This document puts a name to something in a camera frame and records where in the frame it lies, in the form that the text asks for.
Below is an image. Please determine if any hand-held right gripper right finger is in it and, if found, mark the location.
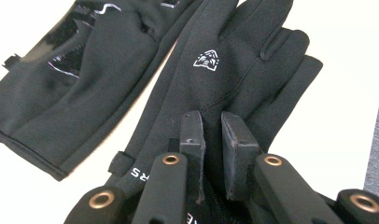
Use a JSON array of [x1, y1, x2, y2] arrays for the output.
[[220, 111, 262, 202]]

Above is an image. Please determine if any black glove with triangle logo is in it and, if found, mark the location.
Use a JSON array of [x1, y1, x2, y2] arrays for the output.
[[107, 0, 324, 224]]

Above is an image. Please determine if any black glove with glossy palm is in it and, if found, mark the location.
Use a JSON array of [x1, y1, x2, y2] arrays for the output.
[[0, 0, 195, 182]]

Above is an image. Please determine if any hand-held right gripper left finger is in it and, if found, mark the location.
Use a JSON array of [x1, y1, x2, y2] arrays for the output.
[[179, 110, 207, 205]]

